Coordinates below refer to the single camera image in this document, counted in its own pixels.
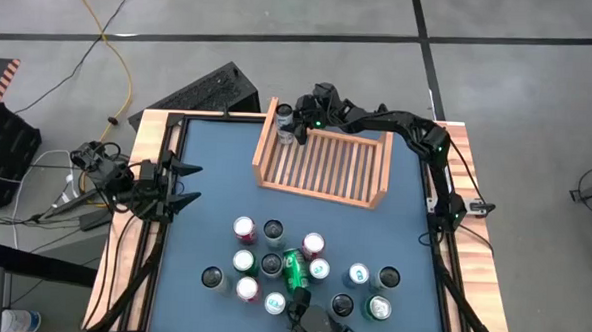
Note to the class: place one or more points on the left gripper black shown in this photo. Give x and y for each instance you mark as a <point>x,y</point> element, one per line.
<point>152,190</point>

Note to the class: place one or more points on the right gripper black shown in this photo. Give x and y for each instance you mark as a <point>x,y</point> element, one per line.
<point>323,117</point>

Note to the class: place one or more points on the white can with black lid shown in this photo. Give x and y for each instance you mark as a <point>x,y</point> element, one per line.
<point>212,277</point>
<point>271,263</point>
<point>284,120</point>
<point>273,229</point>
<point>388,276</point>
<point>342,304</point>

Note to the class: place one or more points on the red Coca-Cola can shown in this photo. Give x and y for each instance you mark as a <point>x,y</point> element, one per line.
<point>247,287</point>
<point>313,243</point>
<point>243,227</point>

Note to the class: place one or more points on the green Sprite can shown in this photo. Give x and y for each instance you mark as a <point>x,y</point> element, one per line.
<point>380,308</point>
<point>295,268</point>
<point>243,260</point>

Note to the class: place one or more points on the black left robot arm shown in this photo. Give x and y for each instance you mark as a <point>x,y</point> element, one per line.
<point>103,170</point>

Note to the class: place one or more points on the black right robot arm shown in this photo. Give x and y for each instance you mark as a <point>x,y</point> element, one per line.
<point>393,121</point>

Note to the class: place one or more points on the wooden slatted shelf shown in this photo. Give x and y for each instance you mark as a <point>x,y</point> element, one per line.
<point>265,134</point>

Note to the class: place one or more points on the black power brick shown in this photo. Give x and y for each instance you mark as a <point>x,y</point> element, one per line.
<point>96,221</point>

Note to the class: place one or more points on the blue silver Red Bull can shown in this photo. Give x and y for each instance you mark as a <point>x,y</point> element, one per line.
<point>275,303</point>
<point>319,268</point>
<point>359,273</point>

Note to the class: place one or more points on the black floor bar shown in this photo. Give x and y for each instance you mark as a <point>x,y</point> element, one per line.
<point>31,262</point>

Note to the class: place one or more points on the black fabric bag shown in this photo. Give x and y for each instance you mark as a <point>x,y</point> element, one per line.
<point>11,148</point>

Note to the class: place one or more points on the black bulky object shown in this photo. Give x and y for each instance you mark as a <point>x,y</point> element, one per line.
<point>319,327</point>

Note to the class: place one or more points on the white and blue object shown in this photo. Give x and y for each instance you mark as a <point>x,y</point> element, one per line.
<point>19,322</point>

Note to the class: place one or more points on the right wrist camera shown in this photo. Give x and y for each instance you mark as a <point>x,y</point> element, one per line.
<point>325,92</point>

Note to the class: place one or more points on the black metal table frame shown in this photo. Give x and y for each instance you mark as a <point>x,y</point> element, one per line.
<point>174,119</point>

